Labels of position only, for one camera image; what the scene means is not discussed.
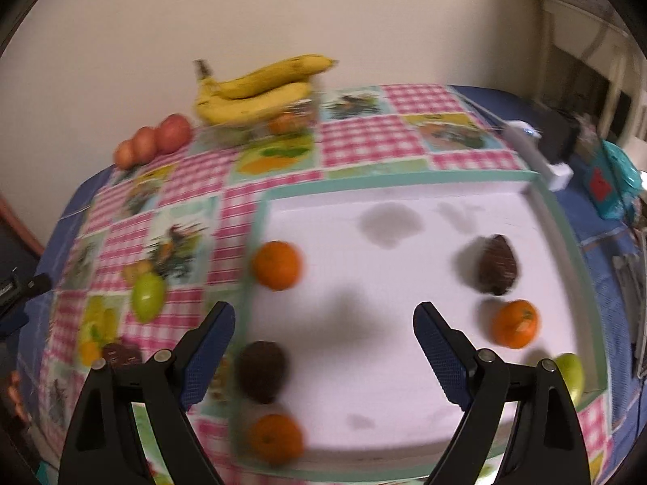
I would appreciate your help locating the short yellow banana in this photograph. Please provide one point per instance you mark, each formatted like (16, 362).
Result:
(252, 106)

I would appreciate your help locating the green mango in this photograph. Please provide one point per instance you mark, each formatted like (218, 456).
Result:
(571, 374)
(148, 297)

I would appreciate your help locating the white tray with teal rim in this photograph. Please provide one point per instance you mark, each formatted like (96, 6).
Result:
(379, 313)

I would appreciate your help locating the white power strip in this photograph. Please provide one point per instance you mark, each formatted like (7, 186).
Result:
(556, 174)

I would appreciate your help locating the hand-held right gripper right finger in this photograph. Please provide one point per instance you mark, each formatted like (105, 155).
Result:
(440, 358)

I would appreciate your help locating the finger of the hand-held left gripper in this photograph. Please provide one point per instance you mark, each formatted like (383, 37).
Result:
(35, 283)
(12, 321)

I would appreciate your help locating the medium red apple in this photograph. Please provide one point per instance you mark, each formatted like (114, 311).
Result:
(144, 145)

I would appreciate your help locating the large red apple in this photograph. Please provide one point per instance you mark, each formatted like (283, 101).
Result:
(173, 134)

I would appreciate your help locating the small round brown avocado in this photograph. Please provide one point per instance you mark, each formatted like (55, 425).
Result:
(498, 265)

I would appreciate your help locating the white wooden chair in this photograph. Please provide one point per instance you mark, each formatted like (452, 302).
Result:
(548, 35)

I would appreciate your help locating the person's left hand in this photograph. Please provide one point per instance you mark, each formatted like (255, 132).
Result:
(14, 391)

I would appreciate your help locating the clear plastic container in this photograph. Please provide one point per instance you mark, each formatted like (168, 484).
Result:
(227, 134)

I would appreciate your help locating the black smartphone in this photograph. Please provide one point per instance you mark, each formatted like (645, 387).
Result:
(632, 288)

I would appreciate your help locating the pink checkered printed tablecloth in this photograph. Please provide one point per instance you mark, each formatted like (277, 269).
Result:
(354, 136)

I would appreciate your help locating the pear-shaped brown avocado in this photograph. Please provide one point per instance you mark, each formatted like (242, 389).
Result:
(121, 354)

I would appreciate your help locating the small orange-red apple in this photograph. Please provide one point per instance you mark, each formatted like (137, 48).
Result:
(125, 155)

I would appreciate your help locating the black power adapter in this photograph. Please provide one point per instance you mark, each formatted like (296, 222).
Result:
(558, 136)

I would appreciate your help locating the brown wooden furniture edge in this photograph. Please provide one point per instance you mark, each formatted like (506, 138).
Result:
(20, 227)

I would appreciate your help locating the small tan longan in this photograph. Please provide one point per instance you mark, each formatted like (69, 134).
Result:
(132, 273)
(146, 266)

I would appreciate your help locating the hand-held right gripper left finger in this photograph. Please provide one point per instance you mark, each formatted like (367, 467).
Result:
(210, 358)

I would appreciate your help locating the orange tangerine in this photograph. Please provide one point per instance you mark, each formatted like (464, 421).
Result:
(285, 124)
(277, 438)
(515, 323)
(277, 265)

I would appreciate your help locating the long yellow banana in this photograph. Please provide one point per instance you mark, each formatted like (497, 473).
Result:
(283, 73)

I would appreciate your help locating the large brown wrinkled avocado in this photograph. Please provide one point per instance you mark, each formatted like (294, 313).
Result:
(263, 371)

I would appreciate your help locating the teal toy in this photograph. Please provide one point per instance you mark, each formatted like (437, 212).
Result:
(614, 187)

